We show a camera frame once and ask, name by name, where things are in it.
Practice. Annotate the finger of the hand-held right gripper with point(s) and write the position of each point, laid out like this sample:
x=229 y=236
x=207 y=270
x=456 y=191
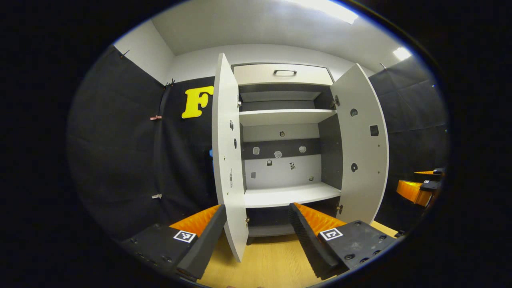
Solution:
x=439 y=171
x=430 y=185

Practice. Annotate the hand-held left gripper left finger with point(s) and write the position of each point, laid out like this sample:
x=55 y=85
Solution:
x=206 y=246

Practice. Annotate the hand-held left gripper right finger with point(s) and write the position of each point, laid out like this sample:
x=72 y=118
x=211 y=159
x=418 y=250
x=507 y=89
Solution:
x=306 y=244

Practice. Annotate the beige double-door shoe cabinet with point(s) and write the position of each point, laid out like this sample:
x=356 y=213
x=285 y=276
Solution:
x=280 y=176

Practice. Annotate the beige cabinet door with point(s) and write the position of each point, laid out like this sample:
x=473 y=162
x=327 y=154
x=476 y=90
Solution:
x=226 y=160
x=364 y=148

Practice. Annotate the white cabinet shelf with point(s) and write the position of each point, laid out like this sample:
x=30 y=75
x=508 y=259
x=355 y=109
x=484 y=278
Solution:
x=288 y=195
x=280 y=117

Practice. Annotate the beige cabinet drawer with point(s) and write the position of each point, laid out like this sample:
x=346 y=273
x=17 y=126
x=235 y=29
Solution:
x=256 y=74

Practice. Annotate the black backdrop cloth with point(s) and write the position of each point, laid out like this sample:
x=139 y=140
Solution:
x=120 y=160

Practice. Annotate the small ceiling light panel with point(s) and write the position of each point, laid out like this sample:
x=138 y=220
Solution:
x=402 y=53

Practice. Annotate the long ceiling light strip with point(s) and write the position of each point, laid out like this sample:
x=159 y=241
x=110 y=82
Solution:
x=328 y=10

